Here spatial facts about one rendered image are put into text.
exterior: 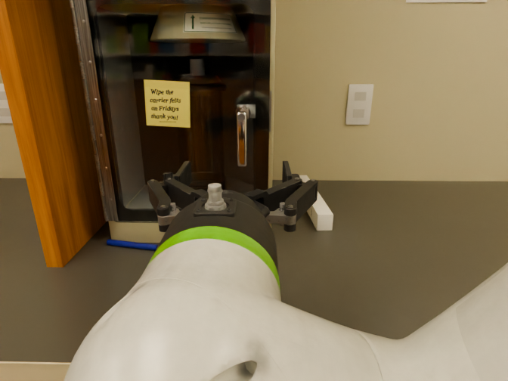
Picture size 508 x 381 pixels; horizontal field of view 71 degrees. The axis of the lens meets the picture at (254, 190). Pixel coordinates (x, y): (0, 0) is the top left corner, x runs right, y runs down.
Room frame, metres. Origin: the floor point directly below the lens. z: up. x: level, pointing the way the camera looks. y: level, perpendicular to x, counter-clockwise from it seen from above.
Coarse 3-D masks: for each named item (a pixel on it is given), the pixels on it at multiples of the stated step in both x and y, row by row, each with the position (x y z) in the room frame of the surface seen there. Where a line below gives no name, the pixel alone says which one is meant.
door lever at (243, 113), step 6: (240, 108) 0.61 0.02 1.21; (246, 108) 0.61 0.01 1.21; (240, 114) 0.56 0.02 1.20; (246, 114) 0.61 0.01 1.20; (240, 120) 0.56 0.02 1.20; (246, 120) 0.57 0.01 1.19; (240, 126) 0.56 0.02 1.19; (246, 126) 0.57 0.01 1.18; (240, 132) 0.56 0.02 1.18; (246, 132) 0.57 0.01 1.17; (240, 138) 0.56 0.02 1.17; (246, 138) 0.57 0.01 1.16; (240, 144) 0.56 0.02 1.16; (246, 144) 0.57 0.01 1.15; (240, 150) 0.56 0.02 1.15; (246, 150) 0.57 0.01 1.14; (240, 156) 0.56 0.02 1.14; (246, 156) 0.57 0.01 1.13; (240, 162) 0.56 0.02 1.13; (246, 162) 0.57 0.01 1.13
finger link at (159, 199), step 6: (150, 180) 0.40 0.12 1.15; (150, 186) 0.38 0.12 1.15; (156, 186) 0.38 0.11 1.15; (150, 192) 0.38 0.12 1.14; (156, 192) 0.36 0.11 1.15; (162, 192) 0.36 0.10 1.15; (150, 198) 0.38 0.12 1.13; (156, 198) 0.35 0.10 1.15; (162, 198) 0.34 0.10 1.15; (168, 198) 0.34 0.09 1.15; (156, 204) 0.35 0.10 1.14; (162, 204) 0.33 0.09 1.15; (168, 204) 0.33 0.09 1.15; (156, 210) 0.35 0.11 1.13; (162, 210) 0.31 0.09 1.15; (168, 210) 0.32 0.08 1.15; (162, 228) 0.31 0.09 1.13
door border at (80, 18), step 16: (80, 0) 0.62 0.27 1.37; (80, 16) 0.62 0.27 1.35; (80, 32) 0.62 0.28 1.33; (80, 48) 0.62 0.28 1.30; (96, 80) 0.62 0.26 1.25; (96, 96) 0.62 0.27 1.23; (96, 112) 0.62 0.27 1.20; (96, 128) 0.62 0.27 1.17; (96, 144) 0.62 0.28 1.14; (112, 192) 0.62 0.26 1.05; (112, 208) 0.62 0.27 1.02
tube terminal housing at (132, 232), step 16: (272, 0) 0.62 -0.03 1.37; (272, 16) 0.62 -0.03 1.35; (272, 32) 0.62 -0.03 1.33; (272, 48) 0.62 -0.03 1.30; (272, 64) 0.62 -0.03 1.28; (272, 80) 0.62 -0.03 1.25; (272, 96) 0.62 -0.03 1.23; (272, 112) 0.62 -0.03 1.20; (272, 128) 0.62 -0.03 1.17; (272, 144) 0.62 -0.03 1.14; (272, 160) 0.62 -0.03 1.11; (272, 176) 0.62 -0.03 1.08; (112, 224) 0.63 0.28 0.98; (128, 224) 0.63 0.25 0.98; (144, 224) 0.63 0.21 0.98; (128, 240) 0.63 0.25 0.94; (144, 240) 0.63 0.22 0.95; (160, 240) 0.63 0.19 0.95
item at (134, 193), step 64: (128, 0) 0.62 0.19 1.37; (192, 0) 0.61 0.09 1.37; (256, 0) 0.61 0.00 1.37; (128, 64) 0.62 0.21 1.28; (192, 64) 0.61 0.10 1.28; (256, 64) 0.61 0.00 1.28; (128, 128) 0.62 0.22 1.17; (192, 128) 0.61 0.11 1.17; (256, 128) 0.61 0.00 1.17; (128, 192) 0.62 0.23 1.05
